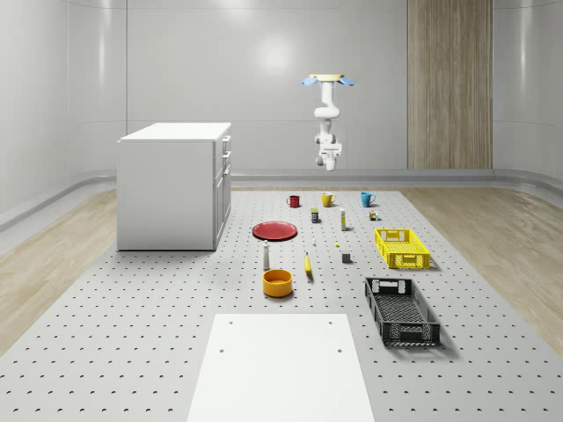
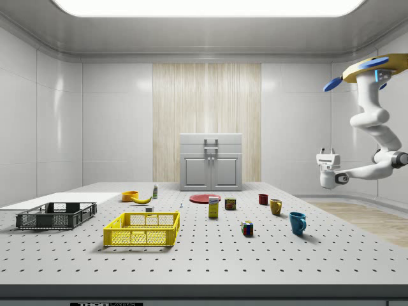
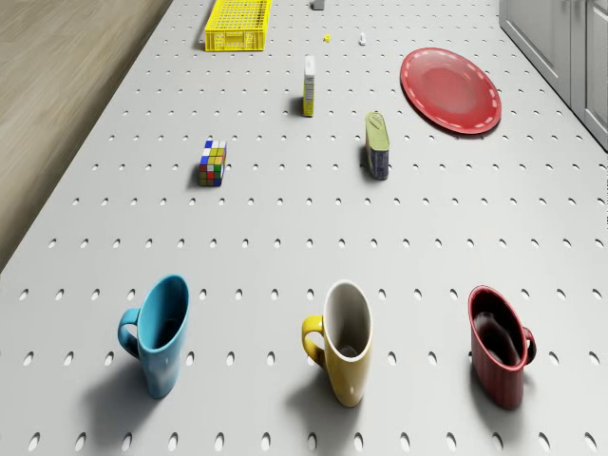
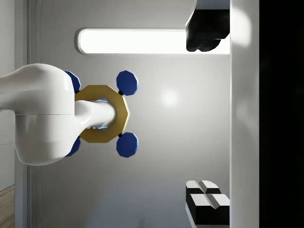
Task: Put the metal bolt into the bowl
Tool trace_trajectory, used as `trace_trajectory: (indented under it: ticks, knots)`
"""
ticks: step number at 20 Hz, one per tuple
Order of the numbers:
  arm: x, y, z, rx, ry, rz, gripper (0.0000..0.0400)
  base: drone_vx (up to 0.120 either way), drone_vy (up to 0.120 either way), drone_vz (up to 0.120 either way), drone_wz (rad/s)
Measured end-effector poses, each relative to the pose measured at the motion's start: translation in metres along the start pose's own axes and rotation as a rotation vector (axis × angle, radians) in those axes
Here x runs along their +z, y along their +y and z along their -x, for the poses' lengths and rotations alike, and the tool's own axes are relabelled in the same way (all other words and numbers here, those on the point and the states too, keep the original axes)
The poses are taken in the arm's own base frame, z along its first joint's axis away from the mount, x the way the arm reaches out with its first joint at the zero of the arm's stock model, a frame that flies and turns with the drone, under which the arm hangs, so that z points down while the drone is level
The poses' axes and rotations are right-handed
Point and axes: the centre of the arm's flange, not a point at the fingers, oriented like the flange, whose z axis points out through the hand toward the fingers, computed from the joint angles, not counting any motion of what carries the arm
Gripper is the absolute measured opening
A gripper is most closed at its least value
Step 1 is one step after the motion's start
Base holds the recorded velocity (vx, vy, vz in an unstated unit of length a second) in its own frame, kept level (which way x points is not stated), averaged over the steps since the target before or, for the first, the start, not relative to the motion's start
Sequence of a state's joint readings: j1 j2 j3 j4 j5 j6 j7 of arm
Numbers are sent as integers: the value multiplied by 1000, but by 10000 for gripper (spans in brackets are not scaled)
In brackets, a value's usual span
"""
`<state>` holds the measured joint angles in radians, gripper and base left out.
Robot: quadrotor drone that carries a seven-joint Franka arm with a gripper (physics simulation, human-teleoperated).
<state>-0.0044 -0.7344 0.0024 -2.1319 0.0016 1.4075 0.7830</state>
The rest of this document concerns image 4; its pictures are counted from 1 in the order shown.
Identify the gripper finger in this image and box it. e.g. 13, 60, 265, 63
185, 180, 230, 228
185, 9, 230, 53

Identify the drone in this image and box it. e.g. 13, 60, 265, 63
63, 70, 139, 159

